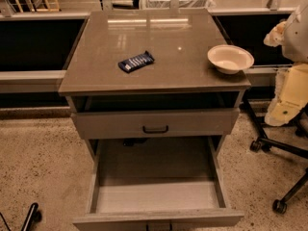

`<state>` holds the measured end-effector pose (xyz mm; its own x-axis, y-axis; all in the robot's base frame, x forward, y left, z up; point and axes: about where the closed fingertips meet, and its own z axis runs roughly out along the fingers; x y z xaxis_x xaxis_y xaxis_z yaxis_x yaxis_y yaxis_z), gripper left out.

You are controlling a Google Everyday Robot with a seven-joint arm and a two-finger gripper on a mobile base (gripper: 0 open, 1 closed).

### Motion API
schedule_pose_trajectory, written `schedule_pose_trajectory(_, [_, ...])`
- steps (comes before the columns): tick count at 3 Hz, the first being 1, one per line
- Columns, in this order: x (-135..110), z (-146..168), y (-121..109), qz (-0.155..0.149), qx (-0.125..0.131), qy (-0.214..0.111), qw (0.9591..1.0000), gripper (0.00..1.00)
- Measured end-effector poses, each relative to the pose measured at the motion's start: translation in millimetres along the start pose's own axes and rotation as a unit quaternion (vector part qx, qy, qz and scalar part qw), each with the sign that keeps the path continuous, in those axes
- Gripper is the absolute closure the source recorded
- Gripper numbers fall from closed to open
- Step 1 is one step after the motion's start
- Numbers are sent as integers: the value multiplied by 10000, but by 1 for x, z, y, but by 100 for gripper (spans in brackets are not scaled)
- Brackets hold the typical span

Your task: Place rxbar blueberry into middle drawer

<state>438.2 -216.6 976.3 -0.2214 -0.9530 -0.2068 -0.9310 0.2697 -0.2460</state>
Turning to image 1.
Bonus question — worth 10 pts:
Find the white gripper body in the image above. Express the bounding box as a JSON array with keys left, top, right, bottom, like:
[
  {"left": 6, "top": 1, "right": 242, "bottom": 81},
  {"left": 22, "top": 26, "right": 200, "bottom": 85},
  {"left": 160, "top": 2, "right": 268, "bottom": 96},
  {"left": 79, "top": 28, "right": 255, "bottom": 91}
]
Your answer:
[{"left": 264, "top": 21, "right": 286, "bottom": 47}]

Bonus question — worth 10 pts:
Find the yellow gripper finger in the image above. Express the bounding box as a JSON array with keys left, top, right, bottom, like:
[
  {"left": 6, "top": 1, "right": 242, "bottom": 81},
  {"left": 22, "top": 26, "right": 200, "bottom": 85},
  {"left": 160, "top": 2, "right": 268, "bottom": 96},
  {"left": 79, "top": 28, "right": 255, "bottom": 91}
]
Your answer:
[{"left": 265, "top": 64, "right": 308, "bottom": 126}]

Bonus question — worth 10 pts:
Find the blue rxbar blueberry wrapper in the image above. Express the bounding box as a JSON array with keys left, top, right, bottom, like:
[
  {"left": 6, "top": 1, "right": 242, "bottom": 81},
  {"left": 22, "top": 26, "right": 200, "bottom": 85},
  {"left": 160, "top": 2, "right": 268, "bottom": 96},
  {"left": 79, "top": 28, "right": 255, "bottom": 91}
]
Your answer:
[{"left": 117, "top": 51, "right": 155, "bottom": 73}]

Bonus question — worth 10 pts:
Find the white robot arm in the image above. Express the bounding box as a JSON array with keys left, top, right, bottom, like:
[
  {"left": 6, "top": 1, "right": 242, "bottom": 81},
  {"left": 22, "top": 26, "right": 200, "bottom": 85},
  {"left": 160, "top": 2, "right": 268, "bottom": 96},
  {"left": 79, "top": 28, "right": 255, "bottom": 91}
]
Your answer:
[{"left": 264, "top": 0, "right": 308, "bottom": 126}]

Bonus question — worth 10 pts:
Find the grey drawer cabinet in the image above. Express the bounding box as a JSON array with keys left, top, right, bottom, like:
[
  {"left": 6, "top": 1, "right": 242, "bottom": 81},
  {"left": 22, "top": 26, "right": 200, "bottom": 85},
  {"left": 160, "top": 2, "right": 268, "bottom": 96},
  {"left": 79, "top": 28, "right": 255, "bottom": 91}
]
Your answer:
[{"left": 58, "top": 8, "right": 252, "bottom": 231}]

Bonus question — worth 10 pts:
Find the grey open middle drawer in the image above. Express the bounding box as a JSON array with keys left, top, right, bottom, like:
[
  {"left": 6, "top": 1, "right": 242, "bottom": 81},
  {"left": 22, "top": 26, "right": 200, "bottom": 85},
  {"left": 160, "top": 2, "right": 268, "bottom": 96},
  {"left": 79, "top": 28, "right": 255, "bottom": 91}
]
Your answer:
[{"left": 73, "top": 137, "right": 244, "bottom": 231}]

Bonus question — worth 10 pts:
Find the white paper bowl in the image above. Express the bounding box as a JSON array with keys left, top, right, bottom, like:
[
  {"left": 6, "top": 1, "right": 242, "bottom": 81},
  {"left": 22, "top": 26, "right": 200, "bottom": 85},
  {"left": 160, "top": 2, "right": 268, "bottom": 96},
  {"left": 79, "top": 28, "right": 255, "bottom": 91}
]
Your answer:
[{"left": 207, "top": 44, "right": 254, "bottom": 74}]

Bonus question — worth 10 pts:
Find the black wheeled stand base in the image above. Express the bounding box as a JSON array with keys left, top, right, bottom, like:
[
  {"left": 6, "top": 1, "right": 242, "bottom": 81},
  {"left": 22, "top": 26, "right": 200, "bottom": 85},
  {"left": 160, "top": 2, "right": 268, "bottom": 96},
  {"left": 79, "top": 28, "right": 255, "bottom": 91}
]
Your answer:
[{"left": 243, "top": 95, "right": 308, "bottom": 215}]

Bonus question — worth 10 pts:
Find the black stand leg left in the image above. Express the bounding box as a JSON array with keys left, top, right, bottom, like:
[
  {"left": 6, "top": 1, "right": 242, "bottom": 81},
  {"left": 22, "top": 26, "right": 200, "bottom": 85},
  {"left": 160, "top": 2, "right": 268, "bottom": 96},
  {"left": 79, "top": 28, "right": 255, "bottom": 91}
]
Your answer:
[{"left": 0, "top": 202, "right": 42, "bottom": 231}]

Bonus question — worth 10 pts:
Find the wire mesh basket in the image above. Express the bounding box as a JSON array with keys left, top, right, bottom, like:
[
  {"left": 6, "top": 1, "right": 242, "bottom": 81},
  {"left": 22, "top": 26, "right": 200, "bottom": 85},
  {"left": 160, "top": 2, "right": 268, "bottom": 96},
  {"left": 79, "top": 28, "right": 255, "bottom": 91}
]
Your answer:
[{"left": 140, "top": 0, "right": 216, "bottom": 10}]

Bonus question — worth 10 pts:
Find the black top drawer handle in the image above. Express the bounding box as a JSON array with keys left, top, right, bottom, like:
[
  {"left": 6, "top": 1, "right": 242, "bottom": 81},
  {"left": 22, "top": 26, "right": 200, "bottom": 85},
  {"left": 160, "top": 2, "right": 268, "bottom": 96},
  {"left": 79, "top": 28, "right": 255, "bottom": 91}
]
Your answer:
[{"left": 142, "top": 125, "right": 169, "bottom": 134}]

